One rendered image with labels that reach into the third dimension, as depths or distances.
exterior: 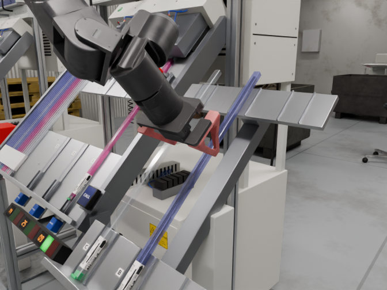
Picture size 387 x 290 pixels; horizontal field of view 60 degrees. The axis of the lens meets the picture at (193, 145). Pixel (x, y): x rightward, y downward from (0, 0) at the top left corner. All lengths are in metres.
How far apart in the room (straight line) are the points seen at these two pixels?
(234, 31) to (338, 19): 9.72
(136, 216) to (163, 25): 0.82
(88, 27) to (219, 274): 0.50
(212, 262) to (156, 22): 0.44
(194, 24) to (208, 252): 0.64
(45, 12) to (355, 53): 10.19
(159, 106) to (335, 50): 10.25
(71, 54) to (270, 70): 0.91
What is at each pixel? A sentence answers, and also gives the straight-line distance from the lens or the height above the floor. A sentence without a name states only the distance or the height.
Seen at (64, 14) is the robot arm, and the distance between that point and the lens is 0.48.
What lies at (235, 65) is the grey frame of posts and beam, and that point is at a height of 1.07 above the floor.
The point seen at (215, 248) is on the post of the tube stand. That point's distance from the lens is 0.66.
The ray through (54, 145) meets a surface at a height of 0.82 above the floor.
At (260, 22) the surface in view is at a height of 1.21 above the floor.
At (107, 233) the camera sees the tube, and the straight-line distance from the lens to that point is 0.65.
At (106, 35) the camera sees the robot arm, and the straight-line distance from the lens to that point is 0.46.
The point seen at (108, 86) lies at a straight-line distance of 1.17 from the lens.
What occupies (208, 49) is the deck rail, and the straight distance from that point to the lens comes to 1.00.
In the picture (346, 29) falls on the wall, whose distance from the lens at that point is 10.62.
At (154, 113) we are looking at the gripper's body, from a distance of 0.49.
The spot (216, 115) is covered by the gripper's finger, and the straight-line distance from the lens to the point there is 0.50.
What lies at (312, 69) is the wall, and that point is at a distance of 10.88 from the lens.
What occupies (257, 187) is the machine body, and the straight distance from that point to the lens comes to 1.33.
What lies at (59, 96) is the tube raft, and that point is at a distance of 1.35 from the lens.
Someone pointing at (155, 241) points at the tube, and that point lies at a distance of 0.57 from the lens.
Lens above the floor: 1.10
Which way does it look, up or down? 15 degrees down
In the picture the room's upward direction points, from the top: straight up
